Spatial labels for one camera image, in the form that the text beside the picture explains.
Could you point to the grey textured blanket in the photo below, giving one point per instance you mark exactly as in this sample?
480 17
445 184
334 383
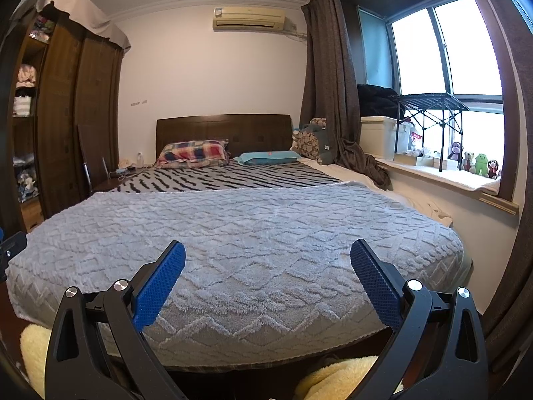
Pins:
250 237

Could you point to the white storage box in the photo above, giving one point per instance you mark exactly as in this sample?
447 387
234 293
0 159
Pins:
377 137

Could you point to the brown wooden wardrobe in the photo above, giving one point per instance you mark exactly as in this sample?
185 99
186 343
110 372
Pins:
75 112

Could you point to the shallow wooden tray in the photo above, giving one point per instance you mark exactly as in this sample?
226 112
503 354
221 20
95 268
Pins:
416 160

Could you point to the grey dust cloth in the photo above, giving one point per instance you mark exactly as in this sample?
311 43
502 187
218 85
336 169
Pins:
83 8

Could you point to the brown curtain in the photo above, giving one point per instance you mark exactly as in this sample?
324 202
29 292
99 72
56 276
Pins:
512 216
329 71

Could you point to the patterned grey cushion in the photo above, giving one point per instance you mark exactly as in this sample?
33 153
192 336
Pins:
312 143

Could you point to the white window ledge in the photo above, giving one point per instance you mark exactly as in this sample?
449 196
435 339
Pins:
449 183

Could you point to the dark wooden headboard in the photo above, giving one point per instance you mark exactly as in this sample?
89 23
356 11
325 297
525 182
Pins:
225 127

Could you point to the small brown monkey plush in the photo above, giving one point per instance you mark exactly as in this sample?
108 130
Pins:
493 168

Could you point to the teal pillow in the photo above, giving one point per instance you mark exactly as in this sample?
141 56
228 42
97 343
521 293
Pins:
266 157

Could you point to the folded white clothes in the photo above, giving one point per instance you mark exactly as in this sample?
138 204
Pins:
23 106

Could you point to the teal roller blind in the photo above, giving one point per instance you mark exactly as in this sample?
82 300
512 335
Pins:
374 46

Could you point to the pile of mixed clothes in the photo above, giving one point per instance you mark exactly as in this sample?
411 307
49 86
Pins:
26 179

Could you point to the window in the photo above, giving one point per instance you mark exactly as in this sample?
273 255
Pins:
458 50

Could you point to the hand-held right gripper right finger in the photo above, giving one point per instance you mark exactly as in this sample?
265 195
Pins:
377 287

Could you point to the plaid pillow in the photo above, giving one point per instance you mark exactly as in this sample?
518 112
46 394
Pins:
191 154

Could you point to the brown bear plush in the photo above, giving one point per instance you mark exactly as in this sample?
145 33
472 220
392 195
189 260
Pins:
469 161

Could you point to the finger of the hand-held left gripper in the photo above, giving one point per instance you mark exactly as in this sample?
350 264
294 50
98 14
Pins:
12 252

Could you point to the black folding table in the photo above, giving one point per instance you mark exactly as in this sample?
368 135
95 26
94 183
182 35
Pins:
429 100

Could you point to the green plush toy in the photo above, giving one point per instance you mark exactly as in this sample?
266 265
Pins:
482 164

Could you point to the black striped bed sheet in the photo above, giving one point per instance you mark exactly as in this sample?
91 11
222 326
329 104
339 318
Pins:
233 177

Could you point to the wooden nightstand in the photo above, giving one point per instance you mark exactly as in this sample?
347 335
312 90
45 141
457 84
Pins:
112 183

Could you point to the yellow fluffy cloth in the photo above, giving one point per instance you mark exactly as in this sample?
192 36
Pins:
333 379
35 358

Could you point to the purple monkey plush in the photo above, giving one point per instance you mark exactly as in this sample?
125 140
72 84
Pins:
455 151

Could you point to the black jacket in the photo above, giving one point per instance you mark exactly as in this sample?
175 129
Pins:
377 98

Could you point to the folded pink clothes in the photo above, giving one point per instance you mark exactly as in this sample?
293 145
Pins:
27 75

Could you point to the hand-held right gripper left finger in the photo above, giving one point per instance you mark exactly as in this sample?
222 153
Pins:
160 283

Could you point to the clear plastic bottle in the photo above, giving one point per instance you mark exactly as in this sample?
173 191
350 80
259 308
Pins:
141 159

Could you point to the beige air conditioner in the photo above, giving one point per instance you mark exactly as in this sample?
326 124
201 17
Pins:
247 18

